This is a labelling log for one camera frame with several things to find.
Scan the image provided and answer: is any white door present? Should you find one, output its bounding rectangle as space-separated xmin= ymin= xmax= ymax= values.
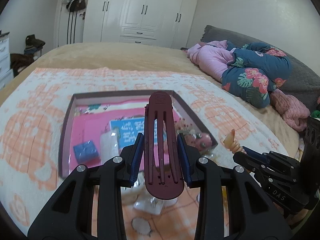
xmin=54 ymin=0 xmax=88 ymax=48

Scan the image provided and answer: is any orange spiral hair curler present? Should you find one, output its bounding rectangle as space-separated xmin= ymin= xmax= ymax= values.
xmin=223 ymin=129 xmax=246 ymax=154

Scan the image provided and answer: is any pink glitter bow clip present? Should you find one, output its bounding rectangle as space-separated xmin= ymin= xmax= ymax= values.
xmin=174 ymin=118 xmax=197 ymax=141

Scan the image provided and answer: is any maroon hair clip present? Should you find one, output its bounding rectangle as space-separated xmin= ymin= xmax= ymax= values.
xmin=144 ymin=91 xmax=184 ymax=200

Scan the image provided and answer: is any blue sponge item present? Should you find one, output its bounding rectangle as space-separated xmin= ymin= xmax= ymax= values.
xmin=73 ymin=140 xmax=99 ymax=164

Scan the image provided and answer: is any blue floral quilt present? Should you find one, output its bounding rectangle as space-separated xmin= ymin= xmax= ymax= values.
xmin=221 ymin=41 xmax=293 ymax=108

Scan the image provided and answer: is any white drawer cabinet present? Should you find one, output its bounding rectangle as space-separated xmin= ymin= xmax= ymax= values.
xmin=0 ymin=32 xmax=14 ymax=90

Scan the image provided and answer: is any clear plastic bag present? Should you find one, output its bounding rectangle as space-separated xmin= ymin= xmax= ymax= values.
xmin=100 ymin=130 xmax=119 ymax=164

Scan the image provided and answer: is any pink knitted cloth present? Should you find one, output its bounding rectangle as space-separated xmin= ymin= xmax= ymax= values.
xmin=270 ymin=89 xmax=310 ymax=132

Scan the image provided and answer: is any pink fluffy hair clip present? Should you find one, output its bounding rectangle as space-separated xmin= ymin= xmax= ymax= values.
xmin=184 ymin=133 xmax=212 ymax=151

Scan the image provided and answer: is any dark clothes pile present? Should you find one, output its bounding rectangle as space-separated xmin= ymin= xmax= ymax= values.
xmin=10 ymin=34 xmax=46 ymax=77

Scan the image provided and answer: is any orange white patterned blanket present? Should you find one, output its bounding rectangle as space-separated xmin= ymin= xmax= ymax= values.
xmin=1 ymin=68 xmax=287 ymax=234

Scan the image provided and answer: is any white wardrobe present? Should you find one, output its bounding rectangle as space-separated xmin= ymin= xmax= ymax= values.
xmin=83 ymin=0 xmax=197 ymax=49

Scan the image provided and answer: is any pink quilt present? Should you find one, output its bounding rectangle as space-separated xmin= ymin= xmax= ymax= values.
xmin=185 ymin=40 xmax=235 ymax=82

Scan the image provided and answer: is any tan bed sheet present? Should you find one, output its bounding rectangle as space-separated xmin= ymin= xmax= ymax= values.
xmin=1 ymin=42 xmax=299 ymax=157

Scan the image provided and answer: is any brown cardboard box tray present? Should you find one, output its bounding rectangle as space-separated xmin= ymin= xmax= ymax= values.
xmin=58 ymin=90 xmax=217 ymax=178

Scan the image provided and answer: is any grey pillow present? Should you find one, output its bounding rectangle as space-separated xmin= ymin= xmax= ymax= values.
xmin=201 ymin=25 xmax=319 ymax=112

